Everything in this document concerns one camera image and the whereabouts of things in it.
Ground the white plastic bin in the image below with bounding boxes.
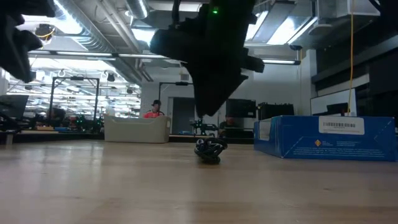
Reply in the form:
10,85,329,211
103,114,172,144

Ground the yellow cable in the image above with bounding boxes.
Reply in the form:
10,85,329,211
346,0,355,116

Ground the person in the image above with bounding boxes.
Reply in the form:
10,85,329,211
218,114,242,138
142,99,165,119

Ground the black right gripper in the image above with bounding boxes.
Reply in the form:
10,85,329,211
186,15,265,118

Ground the black aluminium table frame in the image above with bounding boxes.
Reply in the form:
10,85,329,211
0,132,256,146

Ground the black rig frame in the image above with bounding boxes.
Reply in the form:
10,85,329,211
48,76,100,125
158,81,193,100

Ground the small black background robot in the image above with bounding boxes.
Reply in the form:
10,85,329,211
190,119,218,136

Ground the ceiling light bar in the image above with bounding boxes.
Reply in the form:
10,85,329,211
27,49,169,60
262,58,301,65

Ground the blue game controller box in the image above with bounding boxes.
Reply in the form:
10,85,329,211
253,115,398,162

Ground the black USB-C cable bundle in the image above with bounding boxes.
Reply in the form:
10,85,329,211
193,138,228,165

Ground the black equipment case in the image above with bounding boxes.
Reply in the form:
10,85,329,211
257,102,295,121

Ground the black monitor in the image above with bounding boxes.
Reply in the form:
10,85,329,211
226,98,257,119
0,95,29,121

